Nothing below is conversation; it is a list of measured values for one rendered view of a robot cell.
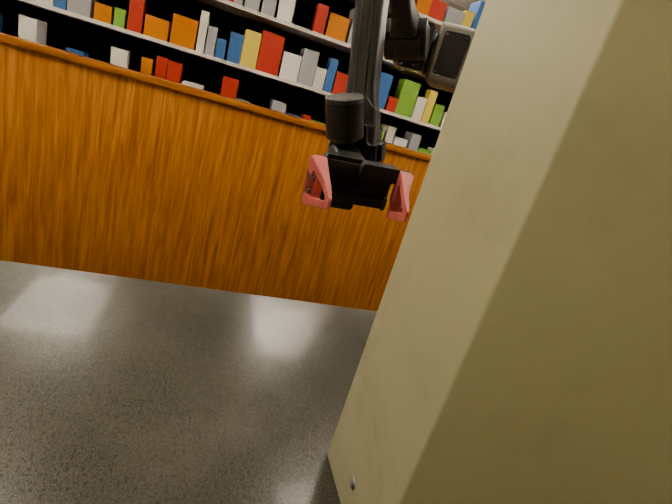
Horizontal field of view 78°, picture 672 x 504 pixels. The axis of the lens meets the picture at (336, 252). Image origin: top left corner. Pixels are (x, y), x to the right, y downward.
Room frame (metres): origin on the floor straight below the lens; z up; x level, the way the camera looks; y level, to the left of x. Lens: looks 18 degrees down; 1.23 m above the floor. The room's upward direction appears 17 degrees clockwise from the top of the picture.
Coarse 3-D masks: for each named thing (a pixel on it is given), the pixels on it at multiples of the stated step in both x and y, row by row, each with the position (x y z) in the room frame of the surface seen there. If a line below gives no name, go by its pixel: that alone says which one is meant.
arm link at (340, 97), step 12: (336, 96) 0.64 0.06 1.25; (348, 96) 0.64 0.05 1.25; (360, 96) 0.63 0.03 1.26; (336, 108) 0.61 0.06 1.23; (348, 108) 0.61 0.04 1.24; (360, 108) 0.62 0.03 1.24; (336, 120) 0.62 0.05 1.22; (348, 120) 0.62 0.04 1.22; (360, 120) 0.63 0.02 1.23; (336, 132) 0.62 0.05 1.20; (348, 132) 0.62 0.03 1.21; (360, 132) 0.63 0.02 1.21; (360, 144) 0.69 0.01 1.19; (384, 144) 0.72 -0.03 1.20; (372, 156) 0.69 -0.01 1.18; (384, 156) 0.73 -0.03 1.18
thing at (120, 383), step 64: (0, 320) 0.35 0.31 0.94; (64, 320) 0.38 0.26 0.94; (128, 320) 0.42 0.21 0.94; (192, 320) 0.45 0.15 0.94; (256, 320) 0.50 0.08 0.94; (320, 320) 0.55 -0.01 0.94; (0, 384) 0.28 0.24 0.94; (64, 384) 0.30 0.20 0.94; (128, 384) 0.32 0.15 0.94; (192, 384) 0.34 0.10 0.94; (256, 384) 0.37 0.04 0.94; (320, 384) 0.40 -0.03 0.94; (0, 448) 0.22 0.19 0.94; (64, 448) 0.24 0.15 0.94; (128, 448) 0.25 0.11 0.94; (192, 448) 0.27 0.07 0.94; (256, 448) 0.29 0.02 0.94; (320, 448) 0.31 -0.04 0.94
